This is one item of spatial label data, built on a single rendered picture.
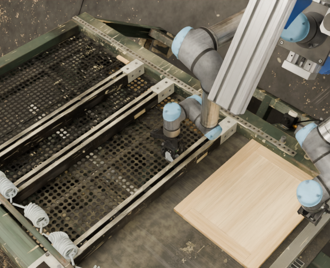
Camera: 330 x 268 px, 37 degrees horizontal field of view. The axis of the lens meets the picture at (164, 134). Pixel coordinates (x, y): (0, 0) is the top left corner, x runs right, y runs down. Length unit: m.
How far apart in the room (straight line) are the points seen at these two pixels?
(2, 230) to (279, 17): 1.44
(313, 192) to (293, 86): 1.86
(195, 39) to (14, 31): 3.54
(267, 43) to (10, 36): 4.23
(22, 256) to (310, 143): 1.17
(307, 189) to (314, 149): 0.13
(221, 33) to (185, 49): 0.16
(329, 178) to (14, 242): 1.23
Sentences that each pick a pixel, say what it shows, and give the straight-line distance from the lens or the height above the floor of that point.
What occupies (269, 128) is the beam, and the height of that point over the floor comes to 0.83.
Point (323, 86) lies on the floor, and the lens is 3.25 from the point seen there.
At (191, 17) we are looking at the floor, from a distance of 3.73.
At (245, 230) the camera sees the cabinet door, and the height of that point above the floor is 1.26.
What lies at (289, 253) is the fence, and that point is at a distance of 2.09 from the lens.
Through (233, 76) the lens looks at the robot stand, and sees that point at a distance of 1.20.
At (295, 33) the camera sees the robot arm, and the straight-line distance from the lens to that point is 1.97.
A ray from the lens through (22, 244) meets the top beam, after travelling 2.08.
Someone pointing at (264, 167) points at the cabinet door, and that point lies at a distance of 2.36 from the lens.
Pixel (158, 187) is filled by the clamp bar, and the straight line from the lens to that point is 2.18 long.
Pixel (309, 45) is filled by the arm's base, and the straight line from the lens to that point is 2.14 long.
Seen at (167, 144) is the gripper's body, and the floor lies 1.31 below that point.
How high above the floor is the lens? 3.08
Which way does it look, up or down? 53 degrees down
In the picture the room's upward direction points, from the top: 98 degrees counter-clockwise
